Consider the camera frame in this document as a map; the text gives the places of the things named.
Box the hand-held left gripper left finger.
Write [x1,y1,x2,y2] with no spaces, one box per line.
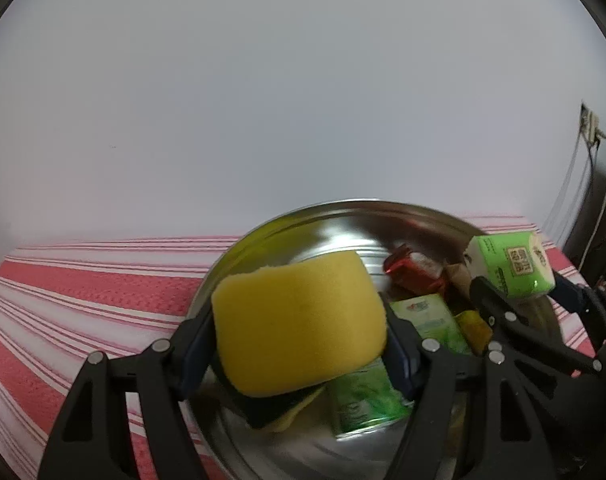
[37,305,221,480]

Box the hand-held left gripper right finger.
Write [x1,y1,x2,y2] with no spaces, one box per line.
[380,300,551,480]

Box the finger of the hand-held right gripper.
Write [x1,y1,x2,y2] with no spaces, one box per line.
[470,275,601,376]
[548,270,606,346]

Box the long green tissue pack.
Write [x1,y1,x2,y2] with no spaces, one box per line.
[389,294,472,357]

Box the shiny green tissue pack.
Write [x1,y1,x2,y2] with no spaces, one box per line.
[328,357,414,441]

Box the yellow snack packet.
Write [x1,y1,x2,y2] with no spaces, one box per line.
[455,310,494,357]

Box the white and green tissue pack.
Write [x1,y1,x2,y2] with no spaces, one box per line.
[464,230,556,301]

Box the red snack packet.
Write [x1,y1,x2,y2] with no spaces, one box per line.
[384,244,446,296]

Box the yellow sponge with green base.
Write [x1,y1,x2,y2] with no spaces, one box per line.
[212,250,388,428]

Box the green scouring sponge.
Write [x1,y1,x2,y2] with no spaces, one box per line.
[270,387,328,433]

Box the round metal tin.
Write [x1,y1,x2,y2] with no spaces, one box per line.
[180,200,564,480]

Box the red striped tablecloth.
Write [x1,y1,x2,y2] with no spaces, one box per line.
[0,215,598,480]

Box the wall socket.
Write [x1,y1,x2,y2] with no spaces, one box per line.
[579,102,601,147]

